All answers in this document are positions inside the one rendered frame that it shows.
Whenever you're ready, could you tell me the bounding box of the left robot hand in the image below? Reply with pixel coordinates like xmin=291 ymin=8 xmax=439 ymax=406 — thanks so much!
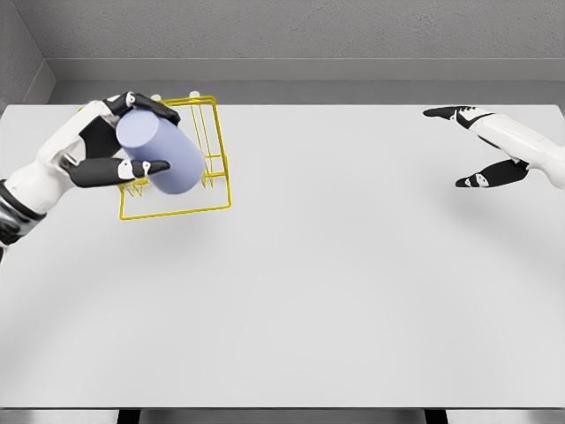
xmin=35 ymin=91 xmax=181 ymax=193

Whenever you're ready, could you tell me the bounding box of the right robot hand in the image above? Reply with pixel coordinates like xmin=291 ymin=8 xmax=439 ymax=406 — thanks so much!
xmin=422 ymin=104 xmax=565 ymax=191

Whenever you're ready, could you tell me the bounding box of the yellow wire cup holder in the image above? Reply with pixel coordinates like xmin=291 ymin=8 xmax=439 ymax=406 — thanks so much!
xmin=77 ymin=90 xmax=233 ymax=222

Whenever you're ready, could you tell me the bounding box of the lavender cylindrical cup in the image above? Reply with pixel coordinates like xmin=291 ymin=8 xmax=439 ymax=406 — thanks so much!
xmin=115 ymin=108 xmax=207 ymax=196

